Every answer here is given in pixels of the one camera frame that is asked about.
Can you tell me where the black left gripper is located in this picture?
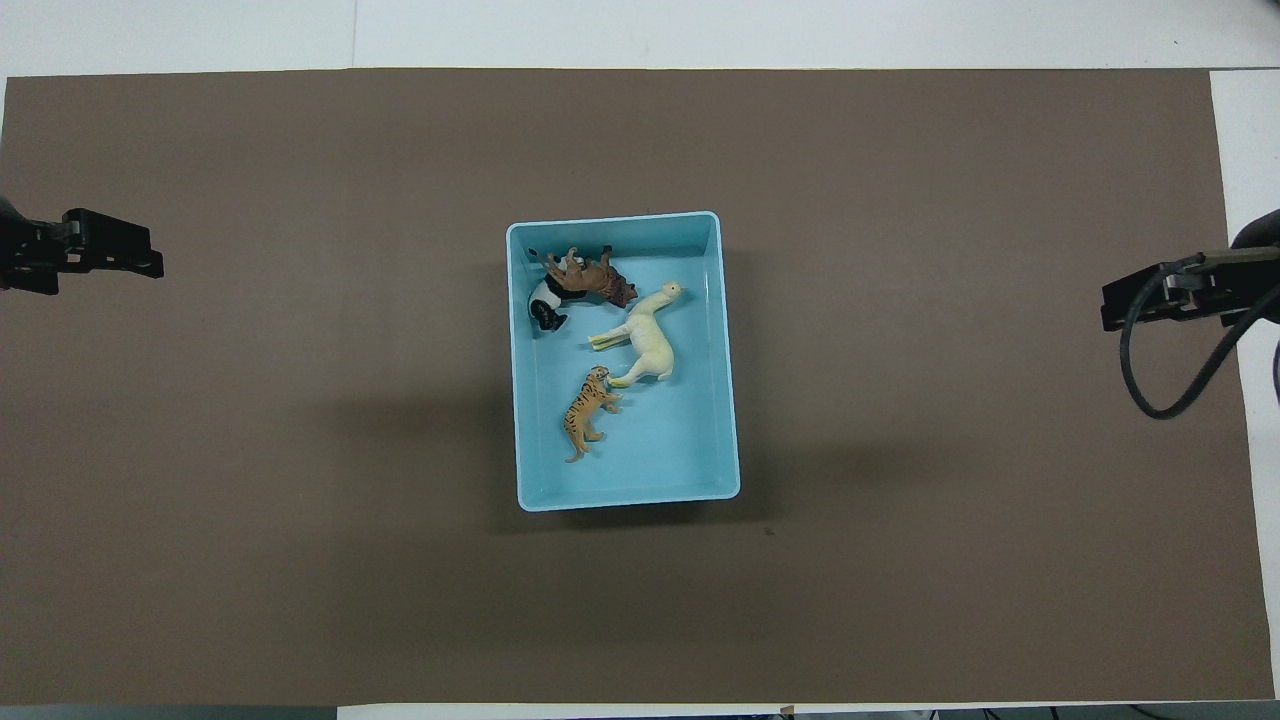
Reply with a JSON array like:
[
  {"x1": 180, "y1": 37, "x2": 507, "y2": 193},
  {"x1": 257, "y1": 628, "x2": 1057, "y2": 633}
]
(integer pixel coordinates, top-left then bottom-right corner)
[{"x1": 0, "y1": 194, "x2": 165, "y2": 297}]

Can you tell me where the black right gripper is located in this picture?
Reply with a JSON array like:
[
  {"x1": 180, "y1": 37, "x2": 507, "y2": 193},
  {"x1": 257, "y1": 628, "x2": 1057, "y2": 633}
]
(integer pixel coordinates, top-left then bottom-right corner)
[{"x1": 1100, "y1": 208, "x2": 1280, "y2": 334}]

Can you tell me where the black and white panda toy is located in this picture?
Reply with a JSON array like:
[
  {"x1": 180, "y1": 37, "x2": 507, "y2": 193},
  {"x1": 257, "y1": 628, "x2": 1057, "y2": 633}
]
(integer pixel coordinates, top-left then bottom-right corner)
[{"x1": 526, "y1": 249, "x2": 574, "y2": 333}]

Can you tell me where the brown lion toy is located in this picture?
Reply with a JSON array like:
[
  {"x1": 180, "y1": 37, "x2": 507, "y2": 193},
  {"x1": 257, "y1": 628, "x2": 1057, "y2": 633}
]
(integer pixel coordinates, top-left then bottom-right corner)
[{"x1": 539, "y1": 245, "x2": 640, "y2": 309}]

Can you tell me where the orange striped tiger toy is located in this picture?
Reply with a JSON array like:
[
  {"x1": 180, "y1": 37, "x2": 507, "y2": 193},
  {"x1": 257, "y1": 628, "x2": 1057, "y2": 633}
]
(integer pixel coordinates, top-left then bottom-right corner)
[{"x1": 561, "y1": 365, "x2": 624, "y2": 465}]

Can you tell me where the cream alpaca toy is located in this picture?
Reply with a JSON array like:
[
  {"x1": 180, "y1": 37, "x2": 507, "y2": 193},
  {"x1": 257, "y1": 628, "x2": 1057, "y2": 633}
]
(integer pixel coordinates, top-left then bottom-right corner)
[{"x1": 586, "y1": 281, "x2": 687, "y2": 390}]

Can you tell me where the light blue plastic storage box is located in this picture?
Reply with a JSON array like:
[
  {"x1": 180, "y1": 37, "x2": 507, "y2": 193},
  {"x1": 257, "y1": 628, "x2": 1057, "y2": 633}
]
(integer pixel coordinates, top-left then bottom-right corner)
[{"x1": 505, "y1": 210, "x2": 743, "y2": 514}]

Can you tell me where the brown table mat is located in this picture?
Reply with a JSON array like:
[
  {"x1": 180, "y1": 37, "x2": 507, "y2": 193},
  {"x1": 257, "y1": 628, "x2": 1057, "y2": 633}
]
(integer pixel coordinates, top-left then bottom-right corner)
[{"x1": 0, "y1": 67, "x2": 1274, "y2": 707}]

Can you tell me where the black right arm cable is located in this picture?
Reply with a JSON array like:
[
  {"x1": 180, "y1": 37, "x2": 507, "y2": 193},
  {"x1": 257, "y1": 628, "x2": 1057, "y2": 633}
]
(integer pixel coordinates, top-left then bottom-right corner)
[{"x1": 1117, "y1": 254, "x2": 1280, "y2": 422}]

